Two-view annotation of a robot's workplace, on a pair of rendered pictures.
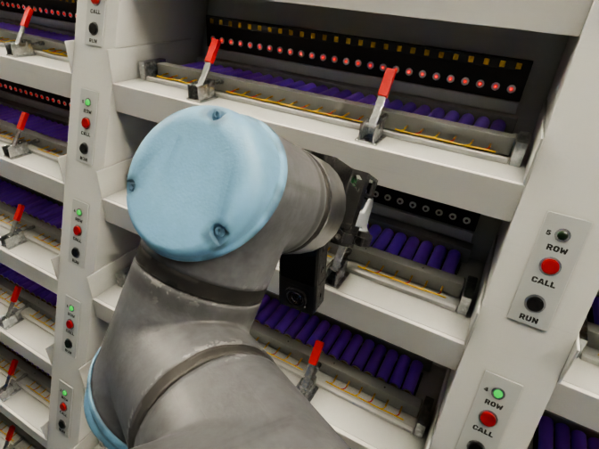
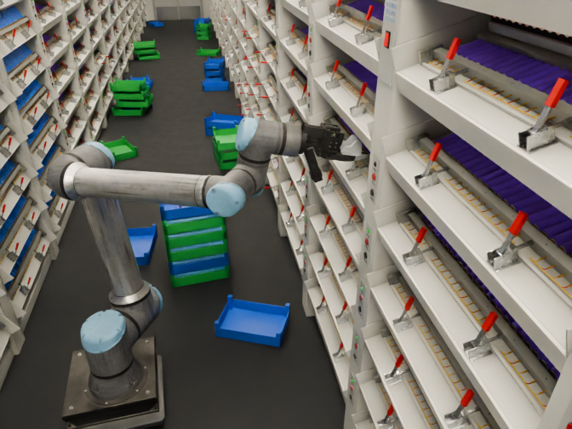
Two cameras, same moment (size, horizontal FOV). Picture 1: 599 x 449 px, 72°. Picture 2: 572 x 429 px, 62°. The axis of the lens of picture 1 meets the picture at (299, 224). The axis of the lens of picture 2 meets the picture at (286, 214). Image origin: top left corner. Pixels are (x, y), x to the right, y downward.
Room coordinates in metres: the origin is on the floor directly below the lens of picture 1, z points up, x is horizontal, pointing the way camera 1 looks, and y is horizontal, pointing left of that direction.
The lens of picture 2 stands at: (-0.34, -1.01, 1.56)
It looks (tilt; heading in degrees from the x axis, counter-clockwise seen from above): 31 degrees down; 56
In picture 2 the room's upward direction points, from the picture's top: straight up
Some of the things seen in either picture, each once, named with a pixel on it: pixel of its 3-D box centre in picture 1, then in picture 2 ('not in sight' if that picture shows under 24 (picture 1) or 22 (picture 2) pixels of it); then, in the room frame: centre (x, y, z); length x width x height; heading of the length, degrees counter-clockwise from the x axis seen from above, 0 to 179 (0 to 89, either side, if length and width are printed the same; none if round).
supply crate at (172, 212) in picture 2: not in sight; (190, 199); (0.39, 0.94, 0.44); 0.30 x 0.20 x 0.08; 164
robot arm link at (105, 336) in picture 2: not in sight; (108, 340); (-0.19, 0.35, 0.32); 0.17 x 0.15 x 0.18; 38
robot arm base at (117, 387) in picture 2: not in sight; (113, 369); (-0.20, 0.34, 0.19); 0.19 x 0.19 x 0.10
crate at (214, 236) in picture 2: not in sight; (193, 226); (0.39, 0.94, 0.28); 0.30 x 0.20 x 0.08; 164
